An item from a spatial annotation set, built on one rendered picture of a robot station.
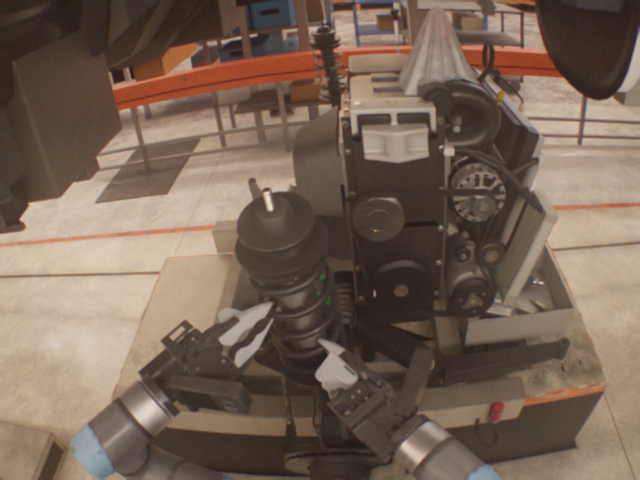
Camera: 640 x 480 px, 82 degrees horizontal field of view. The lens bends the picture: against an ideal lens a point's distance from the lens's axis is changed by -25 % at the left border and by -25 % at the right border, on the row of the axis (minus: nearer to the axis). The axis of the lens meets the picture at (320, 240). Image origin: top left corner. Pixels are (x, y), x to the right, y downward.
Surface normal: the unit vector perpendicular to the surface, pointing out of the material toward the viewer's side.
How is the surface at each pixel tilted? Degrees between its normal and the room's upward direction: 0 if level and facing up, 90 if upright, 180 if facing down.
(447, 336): 0
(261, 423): 90
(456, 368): 8
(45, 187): 90
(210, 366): 84
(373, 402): 15
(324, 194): 90
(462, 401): 0
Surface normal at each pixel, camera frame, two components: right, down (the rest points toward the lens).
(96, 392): -0.11, -0.80
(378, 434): -0.27, -0.65
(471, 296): -0.05, 0.59
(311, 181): -0.41, 0.57
